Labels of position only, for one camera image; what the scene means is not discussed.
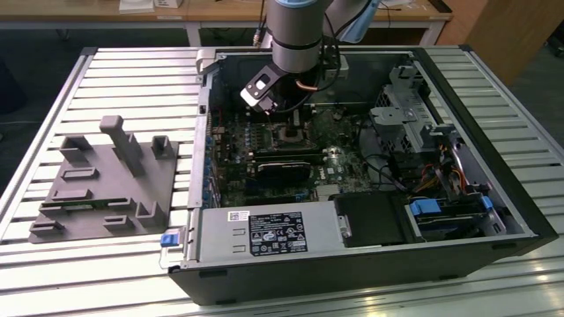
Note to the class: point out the RAM slot white latches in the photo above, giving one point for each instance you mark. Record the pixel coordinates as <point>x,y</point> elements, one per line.
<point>287,158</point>

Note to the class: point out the white box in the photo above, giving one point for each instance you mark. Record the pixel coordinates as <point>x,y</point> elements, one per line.
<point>137,6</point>
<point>169,3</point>

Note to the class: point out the green motherboard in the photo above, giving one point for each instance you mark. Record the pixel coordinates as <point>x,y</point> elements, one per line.
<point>339,165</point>

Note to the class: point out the blue case latch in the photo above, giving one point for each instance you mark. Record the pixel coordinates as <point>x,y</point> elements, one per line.
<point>170,239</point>

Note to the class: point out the grey metal drive cage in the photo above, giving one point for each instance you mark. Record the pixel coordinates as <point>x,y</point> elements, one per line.
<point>397,115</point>

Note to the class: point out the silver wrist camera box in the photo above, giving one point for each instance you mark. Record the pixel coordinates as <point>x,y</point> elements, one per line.
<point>261,86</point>

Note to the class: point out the blue disk carrier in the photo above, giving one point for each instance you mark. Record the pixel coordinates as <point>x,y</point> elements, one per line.
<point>426,208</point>

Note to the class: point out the blue plastic clip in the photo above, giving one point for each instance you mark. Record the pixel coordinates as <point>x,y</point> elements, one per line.
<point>486,203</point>

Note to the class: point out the green RAM stick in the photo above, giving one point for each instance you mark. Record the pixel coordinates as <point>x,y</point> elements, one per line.
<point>102,204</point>

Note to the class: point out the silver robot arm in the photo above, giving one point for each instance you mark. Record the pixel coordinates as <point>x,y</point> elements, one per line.
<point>293,33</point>

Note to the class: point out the grey parts rack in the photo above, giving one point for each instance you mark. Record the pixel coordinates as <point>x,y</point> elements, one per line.
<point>110,185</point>

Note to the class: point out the silver chipset heatsink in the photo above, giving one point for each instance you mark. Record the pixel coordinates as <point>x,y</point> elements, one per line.
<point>330,191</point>

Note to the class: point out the black bay cover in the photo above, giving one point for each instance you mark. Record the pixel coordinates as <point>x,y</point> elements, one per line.
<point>375,218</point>

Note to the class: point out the CPU socket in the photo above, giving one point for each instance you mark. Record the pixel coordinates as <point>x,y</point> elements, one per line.
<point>275,142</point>

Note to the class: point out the silver power supply unit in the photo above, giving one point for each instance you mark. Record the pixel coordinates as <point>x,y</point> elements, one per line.
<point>274,231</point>

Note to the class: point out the wooden desk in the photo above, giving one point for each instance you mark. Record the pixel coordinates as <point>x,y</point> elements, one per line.
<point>198,13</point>

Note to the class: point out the wooden cabinet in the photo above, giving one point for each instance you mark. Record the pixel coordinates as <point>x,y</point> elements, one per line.
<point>507,33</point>

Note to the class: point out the black graphics card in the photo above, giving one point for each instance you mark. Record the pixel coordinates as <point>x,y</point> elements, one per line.
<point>282,171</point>

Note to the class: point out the RAM slot black latches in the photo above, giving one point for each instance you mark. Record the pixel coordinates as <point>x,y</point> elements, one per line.
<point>287,152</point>

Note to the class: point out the black grey PC case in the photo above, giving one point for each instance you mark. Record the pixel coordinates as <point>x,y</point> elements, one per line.
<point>309,280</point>

